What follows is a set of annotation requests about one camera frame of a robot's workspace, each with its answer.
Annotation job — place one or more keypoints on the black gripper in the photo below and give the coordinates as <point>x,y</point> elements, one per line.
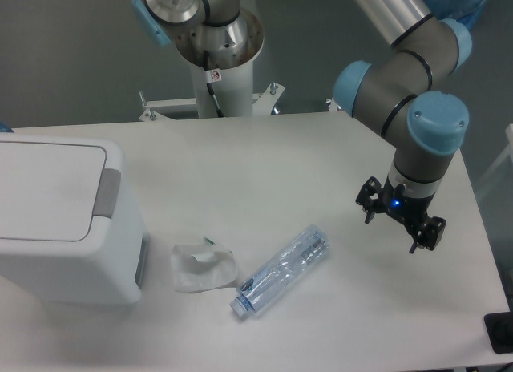
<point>407,203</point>

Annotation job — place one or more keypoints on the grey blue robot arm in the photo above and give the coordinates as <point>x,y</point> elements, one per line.
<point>397,100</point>

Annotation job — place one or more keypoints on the white trash can body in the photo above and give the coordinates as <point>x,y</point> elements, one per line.
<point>105,267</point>

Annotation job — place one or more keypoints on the white trash can lid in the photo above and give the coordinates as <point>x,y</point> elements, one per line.
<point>52,192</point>

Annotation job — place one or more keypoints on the clear empty plastic bottle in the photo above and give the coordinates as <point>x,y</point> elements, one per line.
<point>278,274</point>

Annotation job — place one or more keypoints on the black device at table edge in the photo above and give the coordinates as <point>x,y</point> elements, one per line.
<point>499,330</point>

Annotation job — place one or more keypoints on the crumpled white paper wrapper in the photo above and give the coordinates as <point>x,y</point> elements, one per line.
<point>202,267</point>

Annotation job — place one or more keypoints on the white frame at right edge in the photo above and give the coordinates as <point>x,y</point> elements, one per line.
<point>497,170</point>

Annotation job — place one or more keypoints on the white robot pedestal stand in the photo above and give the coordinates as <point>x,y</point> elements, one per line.
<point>221,61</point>

